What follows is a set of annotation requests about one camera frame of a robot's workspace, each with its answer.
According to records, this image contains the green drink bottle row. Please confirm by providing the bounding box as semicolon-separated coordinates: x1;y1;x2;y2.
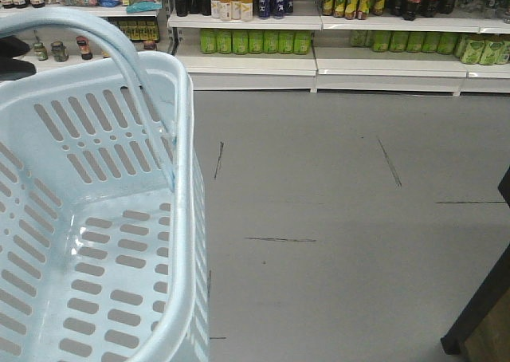
199;29;312;55

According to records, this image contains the white store shelf unit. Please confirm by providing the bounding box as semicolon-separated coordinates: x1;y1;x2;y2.
0;0;510;96

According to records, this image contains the light blue plastic basket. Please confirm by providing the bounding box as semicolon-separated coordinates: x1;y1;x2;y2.
1;8;210;361

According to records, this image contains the dark sauce jar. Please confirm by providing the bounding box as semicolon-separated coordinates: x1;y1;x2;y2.
76;36;93;61

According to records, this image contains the black wooden display table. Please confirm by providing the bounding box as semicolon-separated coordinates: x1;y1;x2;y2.
440;170;510;362

